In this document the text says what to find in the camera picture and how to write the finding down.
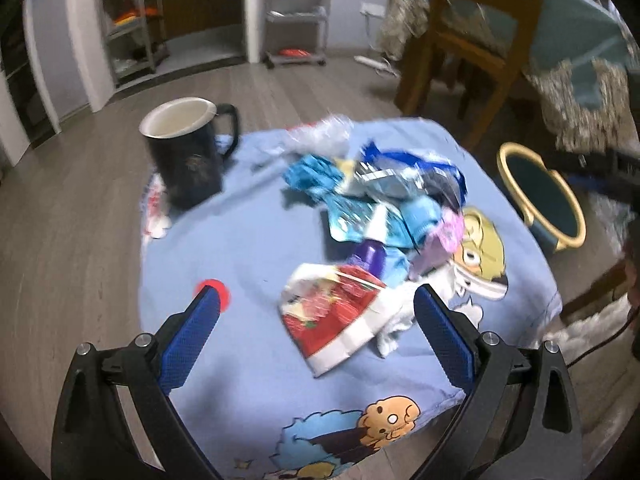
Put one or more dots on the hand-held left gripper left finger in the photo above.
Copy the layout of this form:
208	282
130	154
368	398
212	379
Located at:
192	340

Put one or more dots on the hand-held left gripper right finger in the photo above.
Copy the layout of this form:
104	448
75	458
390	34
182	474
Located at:
445	340

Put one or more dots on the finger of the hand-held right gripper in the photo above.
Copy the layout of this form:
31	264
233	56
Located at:
580	167

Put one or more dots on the teal bin with yellow rim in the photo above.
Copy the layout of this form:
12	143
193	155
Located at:
542	190

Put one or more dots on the white tissue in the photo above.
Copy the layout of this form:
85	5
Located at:
395	332

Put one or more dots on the pink wrapper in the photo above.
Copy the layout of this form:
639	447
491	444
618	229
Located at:
442	232

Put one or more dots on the purple wrapper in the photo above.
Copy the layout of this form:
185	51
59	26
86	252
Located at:
371	257

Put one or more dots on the red and white snack wrapper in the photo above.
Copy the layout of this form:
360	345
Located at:
335	315

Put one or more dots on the light blue small wrapper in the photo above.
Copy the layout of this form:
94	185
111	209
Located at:
417	217

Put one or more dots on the blue foil pouch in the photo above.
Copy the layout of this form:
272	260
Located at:
355	220

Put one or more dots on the clear plastic wrapper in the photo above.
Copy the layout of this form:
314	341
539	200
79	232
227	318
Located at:
320	132

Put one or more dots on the blue cartoon printed cloth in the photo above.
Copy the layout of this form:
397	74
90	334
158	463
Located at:
240	260

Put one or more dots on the teal fringed tablecloth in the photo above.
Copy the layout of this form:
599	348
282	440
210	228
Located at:
580	60

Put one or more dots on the wooden stool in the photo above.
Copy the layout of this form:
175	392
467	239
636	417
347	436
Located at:
595	287

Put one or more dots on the white fluffy rug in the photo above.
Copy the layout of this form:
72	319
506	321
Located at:
590	330

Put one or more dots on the wooden chair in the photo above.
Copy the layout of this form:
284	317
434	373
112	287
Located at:
480	55

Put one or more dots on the black mug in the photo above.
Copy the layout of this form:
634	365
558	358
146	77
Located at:
187	160

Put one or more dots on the white power strip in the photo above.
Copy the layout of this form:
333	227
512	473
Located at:
375	64

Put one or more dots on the orange flat item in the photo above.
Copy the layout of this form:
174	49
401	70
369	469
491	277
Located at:
294	53

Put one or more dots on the metal shelf rack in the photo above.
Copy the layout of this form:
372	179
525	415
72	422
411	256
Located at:
132	25

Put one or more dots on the grey rolling cart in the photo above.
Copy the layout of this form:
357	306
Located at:
297	15

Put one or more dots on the brown wooden cabinet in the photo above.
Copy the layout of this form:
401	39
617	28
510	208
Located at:
200	10

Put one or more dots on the white wall socket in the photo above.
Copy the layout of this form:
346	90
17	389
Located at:
372	9

